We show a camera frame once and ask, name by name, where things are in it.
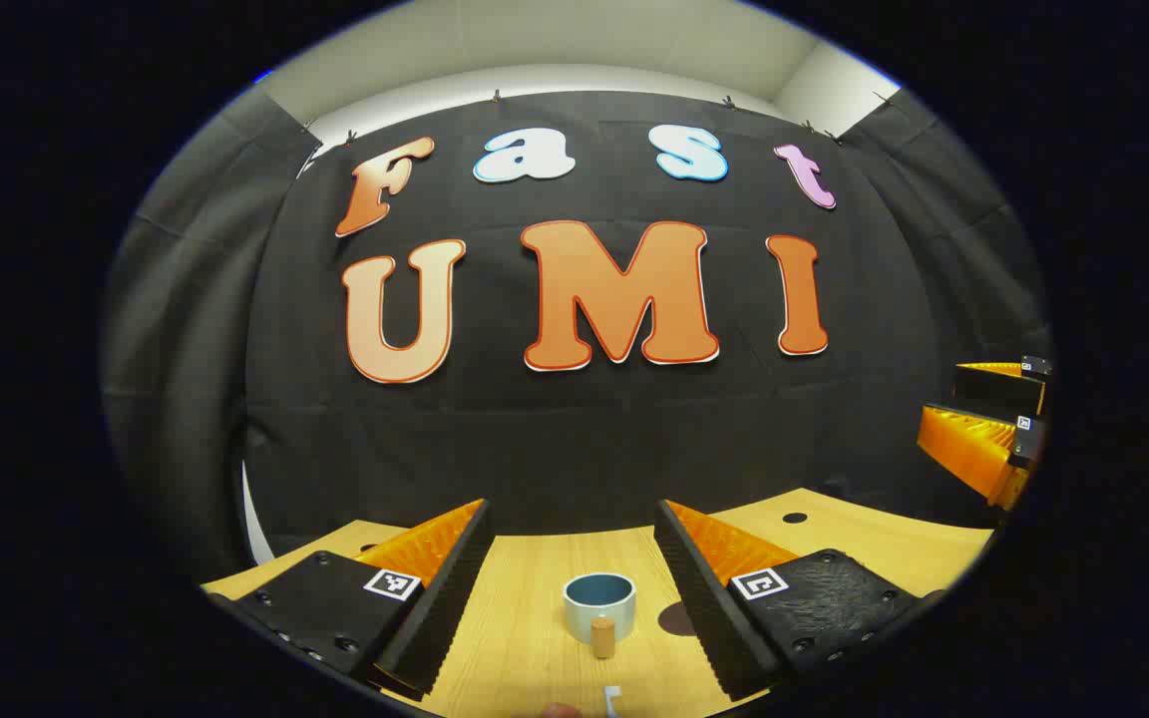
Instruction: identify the wooden desktop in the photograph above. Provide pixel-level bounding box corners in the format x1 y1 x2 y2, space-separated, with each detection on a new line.
200 487 994 718

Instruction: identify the black backdrop cloth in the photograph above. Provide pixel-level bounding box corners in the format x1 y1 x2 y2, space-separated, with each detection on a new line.
240 90 1049 559

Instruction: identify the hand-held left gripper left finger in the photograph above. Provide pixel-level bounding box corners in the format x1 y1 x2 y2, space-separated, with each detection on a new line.
203 499 496 699

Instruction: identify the dark grey hanging cloth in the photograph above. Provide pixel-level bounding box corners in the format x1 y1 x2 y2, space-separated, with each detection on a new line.
101 85 321 584

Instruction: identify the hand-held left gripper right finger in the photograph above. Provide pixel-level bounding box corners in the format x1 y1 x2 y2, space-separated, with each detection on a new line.
654 499 947 702

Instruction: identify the light blue cup wooden handle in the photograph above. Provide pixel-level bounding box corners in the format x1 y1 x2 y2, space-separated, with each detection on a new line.
563 572 637 659

